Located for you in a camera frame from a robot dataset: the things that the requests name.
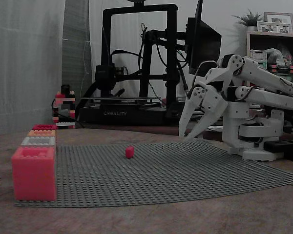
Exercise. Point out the white curtain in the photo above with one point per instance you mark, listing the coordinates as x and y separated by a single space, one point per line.
24 68

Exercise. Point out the orange lego block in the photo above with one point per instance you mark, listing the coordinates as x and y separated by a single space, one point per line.
33 134

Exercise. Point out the black computer monitor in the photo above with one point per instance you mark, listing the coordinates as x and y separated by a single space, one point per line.
205 44

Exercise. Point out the multicolour lego brick tower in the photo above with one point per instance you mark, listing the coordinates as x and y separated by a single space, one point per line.
64 102

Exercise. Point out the large white photo frame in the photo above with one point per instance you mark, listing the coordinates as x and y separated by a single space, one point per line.
279 15

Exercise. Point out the dark pink lego block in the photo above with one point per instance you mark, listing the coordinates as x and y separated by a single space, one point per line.
37 127

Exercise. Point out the grey lego baseplate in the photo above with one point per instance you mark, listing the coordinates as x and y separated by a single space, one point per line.
141 180

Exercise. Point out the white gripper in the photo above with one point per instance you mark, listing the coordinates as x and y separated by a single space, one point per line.
214 100

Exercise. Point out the large pink lego block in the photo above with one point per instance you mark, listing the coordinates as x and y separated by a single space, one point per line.
34 178

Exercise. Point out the wooden shelf unit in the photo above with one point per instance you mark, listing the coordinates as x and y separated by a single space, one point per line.
271 39

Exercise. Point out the white plastic drawer unit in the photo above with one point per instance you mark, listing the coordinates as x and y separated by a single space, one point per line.
258 58

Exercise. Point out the small red cube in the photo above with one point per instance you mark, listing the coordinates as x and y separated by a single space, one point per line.
129 153

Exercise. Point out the grey lego block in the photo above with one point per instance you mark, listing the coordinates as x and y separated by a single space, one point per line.
27 142

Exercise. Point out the small white photo frame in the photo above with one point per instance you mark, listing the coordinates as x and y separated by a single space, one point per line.
273 28

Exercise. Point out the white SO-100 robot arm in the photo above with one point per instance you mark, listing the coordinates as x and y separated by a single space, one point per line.
263 73

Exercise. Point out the small potted green plant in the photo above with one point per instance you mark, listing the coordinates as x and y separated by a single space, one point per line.
250 19

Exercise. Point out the black Creality 3D printer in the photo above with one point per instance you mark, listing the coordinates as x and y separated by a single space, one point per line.
114 113

